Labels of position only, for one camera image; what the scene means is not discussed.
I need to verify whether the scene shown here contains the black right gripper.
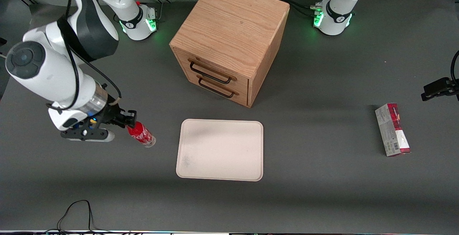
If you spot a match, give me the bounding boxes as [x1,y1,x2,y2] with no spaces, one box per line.
[90,102,138,128]

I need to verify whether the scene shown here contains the red coke bottle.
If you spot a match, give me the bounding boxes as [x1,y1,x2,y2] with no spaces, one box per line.
[126,121,157,148]

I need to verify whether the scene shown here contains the cream plastic tray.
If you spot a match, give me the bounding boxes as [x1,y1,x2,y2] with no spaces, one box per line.
[176,119,264,182]

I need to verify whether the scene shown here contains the wooden drawer front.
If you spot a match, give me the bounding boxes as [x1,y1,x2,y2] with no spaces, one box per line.
[179,66,249,107]
[174,48,250,93]

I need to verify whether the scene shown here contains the wooden drawer cabinet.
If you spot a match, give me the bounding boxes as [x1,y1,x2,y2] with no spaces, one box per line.
[169,0,290,108]

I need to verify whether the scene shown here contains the red and grey carton box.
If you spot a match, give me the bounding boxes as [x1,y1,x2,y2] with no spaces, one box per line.
[375,103,411,157]

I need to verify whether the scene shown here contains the black cable along right arm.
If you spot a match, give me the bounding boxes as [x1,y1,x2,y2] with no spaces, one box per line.
[46,0,122,112]

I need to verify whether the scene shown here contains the black metal drawer handle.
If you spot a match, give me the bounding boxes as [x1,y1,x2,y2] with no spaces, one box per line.
[197,76,240,98]
[188,60,237,85]

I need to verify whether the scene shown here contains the thin black looped cable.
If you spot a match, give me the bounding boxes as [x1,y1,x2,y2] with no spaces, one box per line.
[43,200,108,234]

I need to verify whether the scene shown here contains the black cables at left base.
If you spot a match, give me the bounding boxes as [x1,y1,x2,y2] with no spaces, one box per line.
[274,0,320,18]

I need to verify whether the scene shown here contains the black cable at clamp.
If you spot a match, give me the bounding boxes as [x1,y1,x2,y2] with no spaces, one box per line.
[450,50,459,85]

